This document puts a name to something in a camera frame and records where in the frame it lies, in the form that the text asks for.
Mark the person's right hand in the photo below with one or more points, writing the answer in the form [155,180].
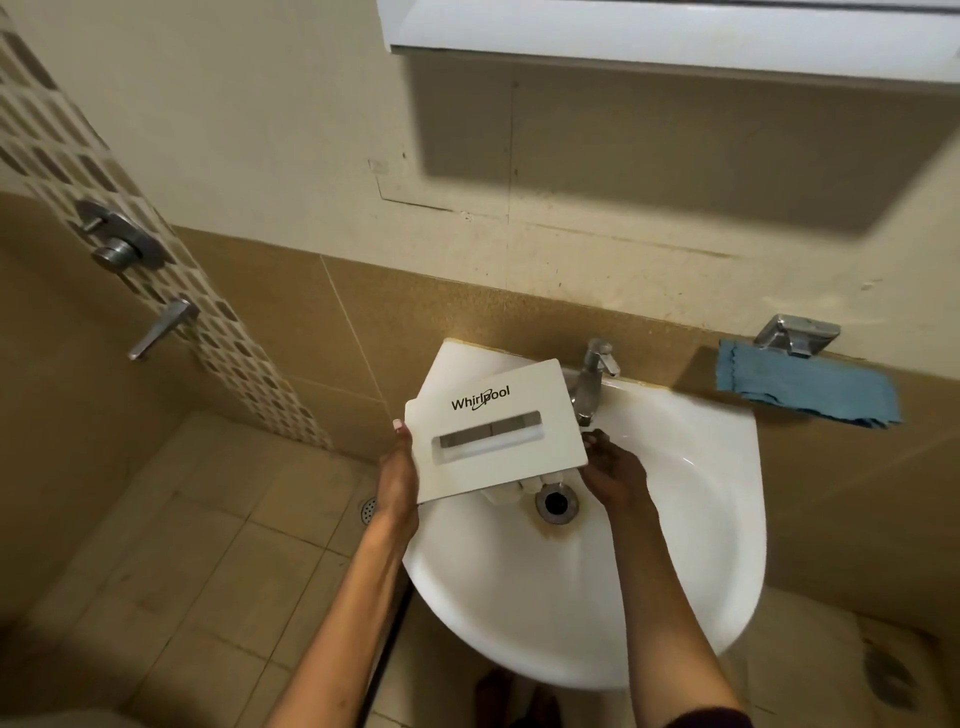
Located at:
[619,480]

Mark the person's left hand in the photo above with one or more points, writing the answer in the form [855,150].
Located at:
[397,495]

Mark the white detergent drawer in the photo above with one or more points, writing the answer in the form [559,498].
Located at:
[525,457]

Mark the person's right forearm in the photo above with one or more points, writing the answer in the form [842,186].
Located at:
[667,622]

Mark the person's left forearm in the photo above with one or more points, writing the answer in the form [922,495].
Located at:
[345,630]

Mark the person's dark patterned right sleeve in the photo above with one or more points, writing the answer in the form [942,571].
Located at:
[712,718]

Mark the round metal floor drain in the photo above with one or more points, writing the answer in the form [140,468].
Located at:
[368,511]

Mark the chrome sink faucet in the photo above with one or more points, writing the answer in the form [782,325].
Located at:
[592,375]

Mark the white ceramic sink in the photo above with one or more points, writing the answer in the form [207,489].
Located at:
[562,600]

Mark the blue cloth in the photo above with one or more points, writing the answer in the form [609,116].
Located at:
[810,382]

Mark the chrome shower valve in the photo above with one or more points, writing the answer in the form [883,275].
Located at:
[116,240]

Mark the chrome wall holder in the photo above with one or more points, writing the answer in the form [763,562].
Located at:
[796,334]

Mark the chrome wall tap lever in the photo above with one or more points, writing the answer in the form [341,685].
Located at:
[161,328]

